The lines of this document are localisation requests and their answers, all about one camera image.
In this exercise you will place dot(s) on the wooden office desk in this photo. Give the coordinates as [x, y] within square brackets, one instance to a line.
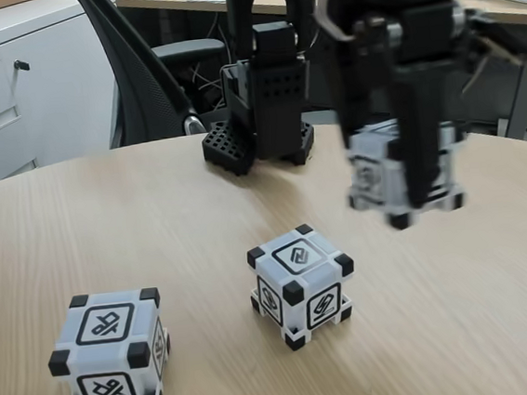
[497, 7]

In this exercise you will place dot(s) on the white cube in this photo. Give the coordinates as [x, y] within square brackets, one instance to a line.
[103, 325]
[378, 172]
[297, 259]

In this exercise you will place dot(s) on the black mesh office chair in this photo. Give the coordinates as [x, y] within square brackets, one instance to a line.
[140, 78]

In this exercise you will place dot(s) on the black cabinet key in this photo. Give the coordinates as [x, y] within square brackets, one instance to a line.
[22, 65]

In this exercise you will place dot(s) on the white drawer cabinet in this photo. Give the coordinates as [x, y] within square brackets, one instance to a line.
[61, 86]

